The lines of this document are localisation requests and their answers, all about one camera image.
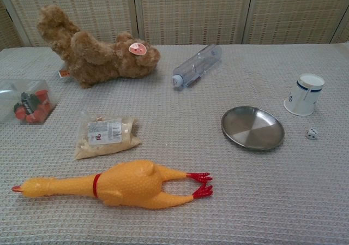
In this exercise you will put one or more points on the clear box with red items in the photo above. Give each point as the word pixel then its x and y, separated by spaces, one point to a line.
pixel 30 106

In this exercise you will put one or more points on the brown teddy bear plush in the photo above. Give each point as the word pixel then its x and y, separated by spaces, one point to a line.
pixel 103 56

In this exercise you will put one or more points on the white paper cup blue print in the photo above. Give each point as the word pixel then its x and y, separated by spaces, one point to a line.
pixel 302 100

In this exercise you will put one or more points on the woven folding screen panel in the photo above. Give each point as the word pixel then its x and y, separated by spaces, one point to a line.
pixel 343 32
pixel 11 32
pixel 191 10
pixel 81 5
pixel 294 10

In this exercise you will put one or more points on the clear plastic water bottle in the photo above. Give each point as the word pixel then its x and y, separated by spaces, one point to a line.
pixel 196 65

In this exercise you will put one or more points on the small white die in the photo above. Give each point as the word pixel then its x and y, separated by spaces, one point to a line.
pixel 312 134

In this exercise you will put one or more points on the clear bag of snacks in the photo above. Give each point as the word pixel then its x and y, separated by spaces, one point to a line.
pixel 106 136

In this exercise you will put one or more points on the beige woven tablecloth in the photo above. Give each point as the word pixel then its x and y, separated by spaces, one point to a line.
pixel 174 223

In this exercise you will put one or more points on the round metal plate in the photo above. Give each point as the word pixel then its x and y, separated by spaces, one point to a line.
pixel 251 127

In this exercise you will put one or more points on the yellow rubber chicken toy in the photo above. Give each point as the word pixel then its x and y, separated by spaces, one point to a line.
pixel 131 185

